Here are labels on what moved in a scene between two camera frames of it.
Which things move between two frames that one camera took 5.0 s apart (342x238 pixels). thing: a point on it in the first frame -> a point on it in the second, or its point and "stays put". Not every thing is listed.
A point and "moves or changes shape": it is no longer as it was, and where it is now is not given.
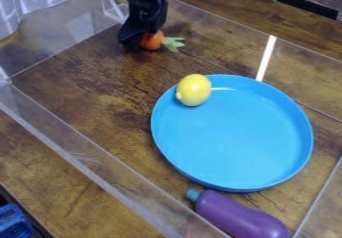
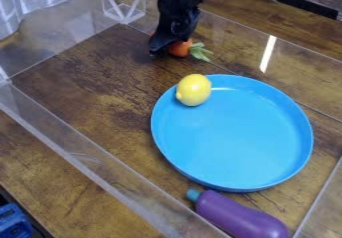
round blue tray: [242, 142] stays put
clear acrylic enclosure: [158, 122] stays put
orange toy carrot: [152, 41] moves or changes shape
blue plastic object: [15, 222] stays put
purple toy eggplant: [238, 221] stays put
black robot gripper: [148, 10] -> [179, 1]
